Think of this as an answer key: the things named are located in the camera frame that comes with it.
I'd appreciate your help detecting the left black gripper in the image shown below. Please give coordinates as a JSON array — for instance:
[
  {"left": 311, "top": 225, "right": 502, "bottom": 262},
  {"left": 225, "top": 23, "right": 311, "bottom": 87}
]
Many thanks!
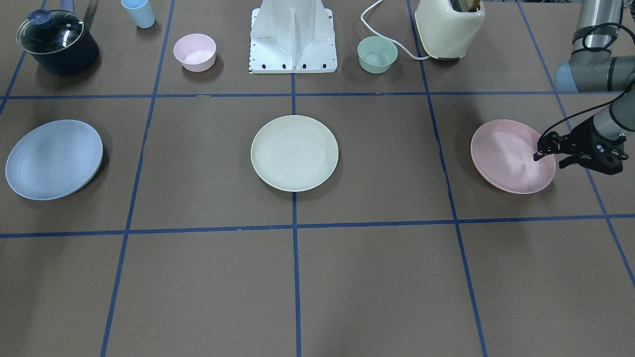
[{"left": 533, "top": 117, "right": 629, "bottom": 176}]

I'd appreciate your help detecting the pink plate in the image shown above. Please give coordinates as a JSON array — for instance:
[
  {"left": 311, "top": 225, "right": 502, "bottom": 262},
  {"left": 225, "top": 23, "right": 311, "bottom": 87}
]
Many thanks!
[{"left": 470, "top": 119, "right": 556, "bottom": 194}]

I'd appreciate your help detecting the blue plate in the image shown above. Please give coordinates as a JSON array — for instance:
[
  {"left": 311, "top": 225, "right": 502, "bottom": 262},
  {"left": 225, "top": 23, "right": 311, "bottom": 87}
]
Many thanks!
[{"left": 5, "top": 119, "right": 104, "bottom": 201}]

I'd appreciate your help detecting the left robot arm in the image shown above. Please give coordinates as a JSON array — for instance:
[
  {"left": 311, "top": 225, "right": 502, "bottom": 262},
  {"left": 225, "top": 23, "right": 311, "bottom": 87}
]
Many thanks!
[{"left": 533, "top": 0, "right": 635, "bottom": 176}]

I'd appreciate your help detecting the cream toaster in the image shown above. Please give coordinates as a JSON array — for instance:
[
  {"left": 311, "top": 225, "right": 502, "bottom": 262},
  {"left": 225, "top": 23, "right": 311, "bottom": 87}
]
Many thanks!
[{"left": 414, "top": 0, "right": 486, "bottom": 60}]

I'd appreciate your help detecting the toast slice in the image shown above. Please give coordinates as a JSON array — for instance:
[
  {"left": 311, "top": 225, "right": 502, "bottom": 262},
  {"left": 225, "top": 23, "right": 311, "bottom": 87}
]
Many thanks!
[{"left": 449, "top": 0, "right": 481, "bottom": 13}]

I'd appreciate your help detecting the green bowl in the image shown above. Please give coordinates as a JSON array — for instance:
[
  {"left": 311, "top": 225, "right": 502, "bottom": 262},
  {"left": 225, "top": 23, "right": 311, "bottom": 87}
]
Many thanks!
[{"left": 357, "top": 36, "right": 398, "bottom": 74}]

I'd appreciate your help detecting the cream plate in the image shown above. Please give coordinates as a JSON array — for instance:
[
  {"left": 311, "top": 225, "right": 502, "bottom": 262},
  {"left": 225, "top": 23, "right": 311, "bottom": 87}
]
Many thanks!
[{"left": 251, "top": 115, "right": 339, "bottom": 192}]

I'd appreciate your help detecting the pink bowl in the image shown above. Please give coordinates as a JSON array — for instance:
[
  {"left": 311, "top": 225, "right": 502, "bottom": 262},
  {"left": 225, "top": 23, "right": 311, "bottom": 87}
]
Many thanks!
[{"left": 173, "top": 33, "right": 217, "bottom": 72}]

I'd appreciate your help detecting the light blue cup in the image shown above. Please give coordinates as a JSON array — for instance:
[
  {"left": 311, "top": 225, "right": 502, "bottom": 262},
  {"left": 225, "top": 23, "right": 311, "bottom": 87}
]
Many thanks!
[{"left": 121, "top": 0, "right": 156, "bottom": 29}]

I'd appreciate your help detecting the dark blue pot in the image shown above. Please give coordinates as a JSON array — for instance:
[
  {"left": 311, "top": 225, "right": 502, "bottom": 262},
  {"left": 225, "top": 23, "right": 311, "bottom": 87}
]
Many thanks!
[{"left": 23, "top": 0, "right": 100, "bottom": 75}]

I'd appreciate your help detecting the glass pot lid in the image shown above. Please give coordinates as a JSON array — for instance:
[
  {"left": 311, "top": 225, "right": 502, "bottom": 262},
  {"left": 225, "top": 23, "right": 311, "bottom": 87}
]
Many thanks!
[{"left": 16, "top": 9, "right": 86, "bottom": 55}]

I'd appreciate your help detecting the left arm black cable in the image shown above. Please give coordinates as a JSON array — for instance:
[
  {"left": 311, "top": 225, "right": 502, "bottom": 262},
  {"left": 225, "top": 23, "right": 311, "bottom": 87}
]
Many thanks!
[{"left": 538, "top": 20, "right": 635, "bottom": 149}]

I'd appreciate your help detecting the white toaster cable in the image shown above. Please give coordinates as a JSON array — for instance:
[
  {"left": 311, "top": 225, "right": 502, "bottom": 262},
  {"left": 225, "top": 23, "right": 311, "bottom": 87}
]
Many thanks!
[{"left": 361, "top": 0, "right": 430, "bottom": 61}]

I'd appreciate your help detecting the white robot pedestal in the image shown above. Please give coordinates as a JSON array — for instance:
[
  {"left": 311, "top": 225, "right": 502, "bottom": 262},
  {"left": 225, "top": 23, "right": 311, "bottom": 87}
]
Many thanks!
[{"left": 248, "top": 0, "right": 338, "bottom": 74}]

